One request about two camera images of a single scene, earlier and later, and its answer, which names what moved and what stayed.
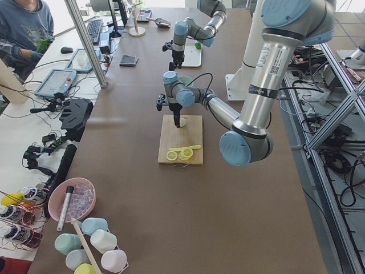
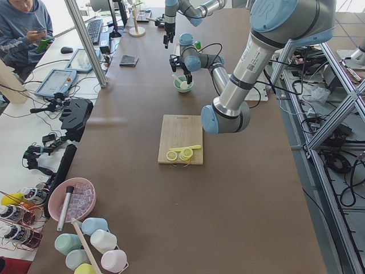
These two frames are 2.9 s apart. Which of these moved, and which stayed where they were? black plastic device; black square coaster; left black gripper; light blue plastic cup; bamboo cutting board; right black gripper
Moved: left black gripper; right black gripper
Stayed: black square coaster; bamboo cutting board; light blue plastic cup; black plastic device
